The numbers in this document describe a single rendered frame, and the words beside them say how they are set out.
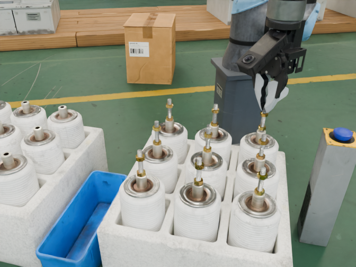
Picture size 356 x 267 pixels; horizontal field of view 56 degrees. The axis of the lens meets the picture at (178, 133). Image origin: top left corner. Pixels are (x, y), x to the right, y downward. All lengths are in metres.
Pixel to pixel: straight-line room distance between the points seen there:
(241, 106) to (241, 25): 0.27
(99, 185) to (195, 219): 0.42
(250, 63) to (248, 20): 0.43
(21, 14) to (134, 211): 2.03
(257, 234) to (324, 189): 0.26
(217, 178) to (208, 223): 0.12
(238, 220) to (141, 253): 0.21
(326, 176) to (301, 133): 0.63
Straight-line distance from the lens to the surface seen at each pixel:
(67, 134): 0.98
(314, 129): 1.51
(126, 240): 0.72
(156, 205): 0.70
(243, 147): 0.86
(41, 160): 0.91
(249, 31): 1.14
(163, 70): 1.78
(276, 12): 0.74
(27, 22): 2.57
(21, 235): 0.86
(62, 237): 0.90
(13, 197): 0.84
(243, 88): 1.17
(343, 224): 1.09
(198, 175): 0.65
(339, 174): 0.85
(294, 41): 0.80
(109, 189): 1.01
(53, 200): 0.88
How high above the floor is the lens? 0.71
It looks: 31 degrees down
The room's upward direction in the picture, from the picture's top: 1 degrees clockwise
